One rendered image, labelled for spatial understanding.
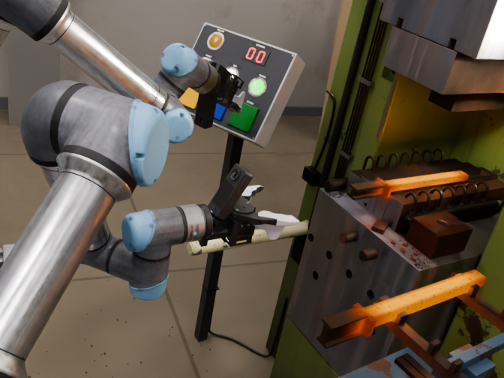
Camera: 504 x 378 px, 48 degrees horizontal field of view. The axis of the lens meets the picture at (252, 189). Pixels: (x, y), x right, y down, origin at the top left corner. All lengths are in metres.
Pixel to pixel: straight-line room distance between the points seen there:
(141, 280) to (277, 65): 0.79
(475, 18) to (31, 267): 0.95
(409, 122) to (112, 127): 1.06
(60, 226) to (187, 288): 1.80
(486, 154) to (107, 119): 1.28
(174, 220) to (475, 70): 0.73
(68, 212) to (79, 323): 1.59
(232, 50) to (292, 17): 2.73
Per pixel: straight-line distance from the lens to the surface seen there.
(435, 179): 1.55
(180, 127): 1.20
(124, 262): 1.15
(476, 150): 1.85
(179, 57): 1.30
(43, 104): 0.86
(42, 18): 1.10
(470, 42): 1.26
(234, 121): 1.64
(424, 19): 1.35
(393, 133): 1.66
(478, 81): 1.38
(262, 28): 4.37
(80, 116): 0.83
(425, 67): 1.33
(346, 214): 1.46
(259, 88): 1.65
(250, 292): 2.59
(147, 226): 1.07
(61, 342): 2.28
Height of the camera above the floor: 1.59
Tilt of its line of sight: 28 degrees down
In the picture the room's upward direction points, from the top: 11 degrees clockwise
